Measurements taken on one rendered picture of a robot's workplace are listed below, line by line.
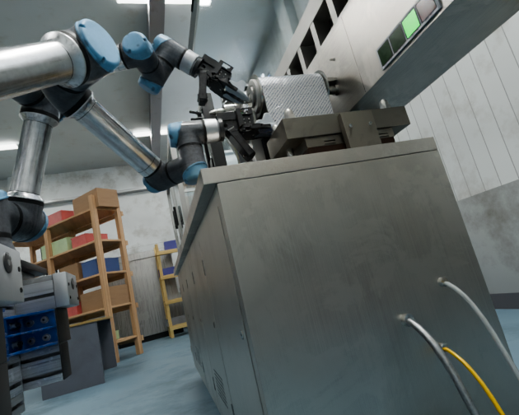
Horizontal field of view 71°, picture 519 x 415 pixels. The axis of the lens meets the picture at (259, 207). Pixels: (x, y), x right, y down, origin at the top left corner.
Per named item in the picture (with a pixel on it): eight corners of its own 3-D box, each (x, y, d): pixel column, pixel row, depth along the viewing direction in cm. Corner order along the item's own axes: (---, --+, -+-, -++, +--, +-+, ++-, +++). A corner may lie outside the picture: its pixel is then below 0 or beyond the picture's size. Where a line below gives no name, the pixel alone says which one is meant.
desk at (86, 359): (119, 365, 506) (112, 315, 520) (107, 382, 389) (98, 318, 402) (67, 380, 487) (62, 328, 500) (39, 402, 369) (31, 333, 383)
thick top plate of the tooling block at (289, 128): (270, 161, 112) (266, 143, 114) (381, 146, 124) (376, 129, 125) (287, 138, 97) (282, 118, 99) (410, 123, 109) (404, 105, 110)
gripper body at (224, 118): (253, 106, 116) (216, 109, 112) (259, 131, 114) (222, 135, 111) (248, 118, 123) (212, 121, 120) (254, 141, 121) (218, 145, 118)
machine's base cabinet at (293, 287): (196, 378, 301) (176, 275, 319) (269, 356, 320) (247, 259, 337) (312, 634, 66) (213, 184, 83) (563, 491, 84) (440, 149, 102)
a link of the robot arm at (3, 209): (-54, 240, 96) (-58, 191, 98) (-13, 244, 109) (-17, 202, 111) (-10, 229, 95) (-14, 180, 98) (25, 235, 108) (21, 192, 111)
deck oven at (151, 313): (183, 328, 915) (169, 253, 954) (187, 331, 808) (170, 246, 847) (119, 345, 868) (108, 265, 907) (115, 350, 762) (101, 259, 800)
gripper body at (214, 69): (236, 67, 124) (204, 48, 123) (224, 86, 121) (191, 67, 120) (231, 81, 131) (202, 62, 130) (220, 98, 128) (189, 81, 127)
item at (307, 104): (278, 149, 119) (264, 98, 122) (341, 141, 126) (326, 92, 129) (278, 148, 118) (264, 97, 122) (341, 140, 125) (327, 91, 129)
